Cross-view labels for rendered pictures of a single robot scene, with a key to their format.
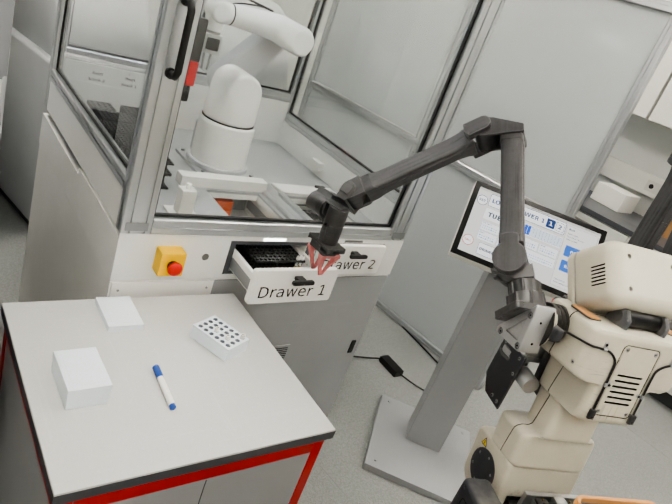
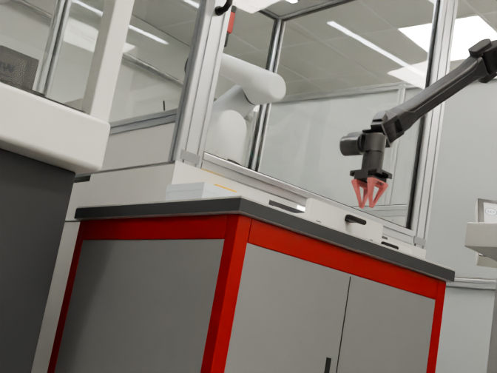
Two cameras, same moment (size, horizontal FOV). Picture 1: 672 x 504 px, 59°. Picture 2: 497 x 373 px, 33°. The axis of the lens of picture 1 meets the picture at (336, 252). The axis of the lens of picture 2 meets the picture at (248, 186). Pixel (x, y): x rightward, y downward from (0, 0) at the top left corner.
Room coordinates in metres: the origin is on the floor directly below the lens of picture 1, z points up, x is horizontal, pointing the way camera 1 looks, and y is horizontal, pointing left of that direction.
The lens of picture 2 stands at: (-0.69, 0.19, 0.47)
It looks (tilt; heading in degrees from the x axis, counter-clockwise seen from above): 12 degrees up; 4
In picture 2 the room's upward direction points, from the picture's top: 10 degrees clockwise
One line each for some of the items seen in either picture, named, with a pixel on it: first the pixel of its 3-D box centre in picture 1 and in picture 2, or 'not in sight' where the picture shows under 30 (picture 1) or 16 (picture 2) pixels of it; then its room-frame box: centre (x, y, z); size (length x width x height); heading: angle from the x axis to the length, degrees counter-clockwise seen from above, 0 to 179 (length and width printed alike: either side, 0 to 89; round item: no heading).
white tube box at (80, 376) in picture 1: (80, 377); (200, 200); (0.96, 0.41, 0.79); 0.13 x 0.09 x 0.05; 44
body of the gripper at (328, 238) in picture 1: (329, 235); (372, 166); (1.51, 0.03, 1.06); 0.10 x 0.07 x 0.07; 44
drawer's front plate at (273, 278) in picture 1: (293, 284); (343, 231); (1.52, 0.08, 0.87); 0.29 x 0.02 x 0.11; 133
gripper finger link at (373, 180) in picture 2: (322, 258); (369, 191); (1.51, 0.03, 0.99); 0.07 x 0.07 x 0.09; 44
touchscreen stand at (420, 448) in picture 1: (466, 360); not in sight; (2.13, -0.66, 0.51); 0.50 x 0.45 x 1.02; 175
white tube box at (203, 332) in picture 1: (219, 337); not in sight; (1.28, 0.20, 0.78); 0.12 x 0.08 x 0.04; 67
